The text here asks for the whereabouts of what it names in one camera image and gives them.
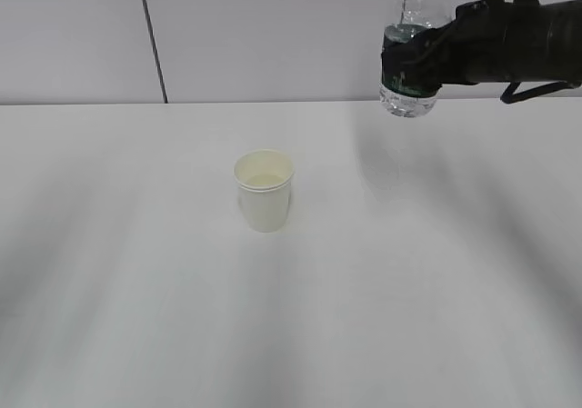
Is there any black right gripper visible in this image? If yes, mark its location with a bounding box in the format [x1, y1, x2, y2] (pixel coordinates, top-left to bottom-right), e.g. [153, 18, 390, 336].
[380, 1, 514, 93]

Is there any white paper cup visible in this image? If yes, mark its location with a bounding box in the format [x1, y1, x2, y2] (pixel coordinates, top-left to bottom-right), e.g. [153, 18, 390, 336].
[234, 149, 295, 233]

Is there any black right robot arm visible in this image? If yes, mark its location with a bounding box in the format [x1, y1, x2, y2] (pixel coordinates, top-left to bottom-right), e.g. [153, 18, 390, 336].
[381, 0, 581, 104]

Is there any clear plastic water bottle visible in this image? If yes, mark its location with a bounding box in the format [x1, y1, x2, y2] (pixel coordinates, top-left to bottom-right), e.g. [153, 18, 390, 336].
[380, 0, 451, 118]

